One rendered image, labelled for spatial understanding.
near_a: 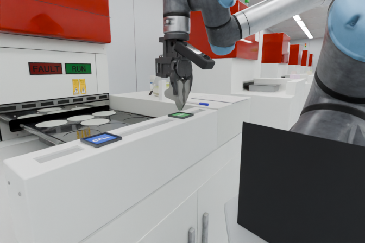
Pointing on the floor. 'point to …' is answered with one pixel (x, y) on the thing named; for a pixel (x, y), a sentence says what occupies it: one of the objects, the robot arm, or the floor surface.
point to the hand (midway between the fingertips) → (182, 106)
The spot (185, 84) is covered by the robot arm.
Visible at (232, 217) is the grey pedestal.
